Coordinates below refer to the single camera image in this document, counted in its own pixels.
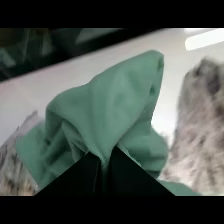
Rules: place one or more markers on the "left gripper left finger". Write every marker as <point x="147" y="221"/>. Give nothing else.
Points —
<point x="78" y="178"/>

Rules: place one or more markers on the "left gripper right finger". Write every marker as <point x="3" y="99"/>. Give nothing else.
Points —
<point x="133" y="178"/>

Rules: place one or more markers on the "green T-shirt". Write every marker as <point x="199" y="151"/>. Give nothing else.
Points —
<point x="113" y="106"/>

